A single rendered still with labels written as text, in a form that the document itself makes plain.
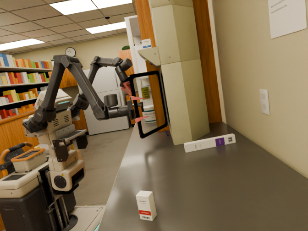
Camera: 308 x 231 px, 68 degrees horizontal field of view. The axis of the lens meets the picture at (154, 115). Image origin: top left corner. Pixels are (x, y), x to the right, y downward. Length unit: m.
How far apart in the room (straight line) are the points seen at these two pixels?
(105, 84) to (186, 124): 5.10
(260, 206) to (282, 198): 0.08
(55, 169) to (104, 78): 4.70
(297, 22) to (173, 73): 0.65
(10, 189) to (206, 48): 1.68
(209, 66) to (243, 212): 1.17
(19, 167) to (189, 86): 1.40
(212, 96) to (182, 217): 1.13
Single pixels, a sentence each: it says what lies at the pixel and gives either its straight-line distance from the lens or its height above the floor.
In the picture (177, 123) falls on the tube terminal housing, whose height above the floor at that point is 1.07.
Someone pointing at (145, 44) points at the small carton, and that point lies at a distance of 1.37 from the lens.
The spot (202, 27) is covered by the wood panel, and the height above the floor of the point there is 1.62.
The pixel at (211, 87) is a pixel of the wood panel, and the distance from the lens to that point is 1.71.
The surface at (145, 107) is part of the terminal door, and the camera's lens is 1.44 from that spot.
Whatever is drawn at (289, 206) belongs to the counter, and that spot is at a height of 0.94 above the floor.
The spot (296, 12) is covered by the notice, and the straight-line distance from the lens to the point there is 0.91.
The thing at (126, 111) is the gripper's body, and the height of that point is 1.21.
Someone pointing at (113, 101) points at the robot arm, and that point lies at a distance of 1.21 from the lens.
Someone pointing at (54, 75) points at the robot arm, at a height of 1.46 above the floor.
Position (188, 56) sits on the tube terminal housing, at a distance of 1.36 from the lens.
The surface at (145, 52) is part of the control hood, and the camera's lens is 1.29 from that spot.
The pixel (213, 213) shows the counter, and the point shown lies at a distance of 0.74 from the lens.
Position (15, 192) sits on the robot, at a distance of 1.90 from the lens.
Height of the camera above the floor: 1.37
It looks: 10 degrees down
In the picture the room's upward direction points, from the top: 10 degrees counter-clockwise
